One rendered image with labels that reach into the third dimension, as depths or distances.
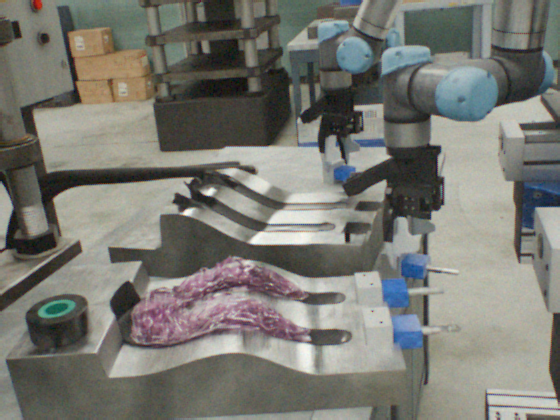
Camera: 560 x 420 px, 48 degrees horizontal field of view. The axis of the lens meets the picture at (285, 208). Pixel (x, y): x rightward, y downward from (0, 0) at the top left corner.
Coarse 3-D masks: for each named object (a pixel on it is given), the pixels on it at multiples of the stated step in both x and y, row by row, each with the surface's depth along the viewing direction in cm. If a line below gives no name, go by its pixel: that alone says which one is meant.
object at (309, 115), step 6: (324, 96) 155; (318, 102) 157; (324, 102) 155; (330, 102) 156; (312, 108) 159; (318, 108) 157; (324, 108) 157; (306, 114) 161; (312, 114) 159; (318, 114) 161; (306, 120) 162; (312, 120) 162
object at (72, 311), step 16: (48, 304) 84; (64, 304) 84; (80, 304) 83; (32, 320) 80; (48, 320) 80; (64, 320) 80; (80, 320) 81; (32, 336) 81; (48, 336) 80; (64, 336) 80; (80, 336) 81
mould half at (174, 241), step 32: (224, 192) 125; (288, 192) 134; (320, 192) 133; (160, 224) 116; (192, 224) 114; (224, 224) 115; (128, 256) 122; (160, 256) 119; (192, 256) 117; (224, 256) 115; (256, 256) 113; (288, 256) 111; (320, 256) 109; (352, 256) 107
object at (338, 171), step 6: (330, 162) 162; (336, 162) 162; (342, 162) 163; (330, 168) 161; (336, 168) 161; (342, 168) 161; (348, 168) 160; (354, 168) 161; (324, 174) 163; (330, 174) 162; (336, 174) 161; (342, 174) 160; (348, 174) 159; (324, 180) 164; (330, 180) 163; (336, 180) 163; (342, 180) 160
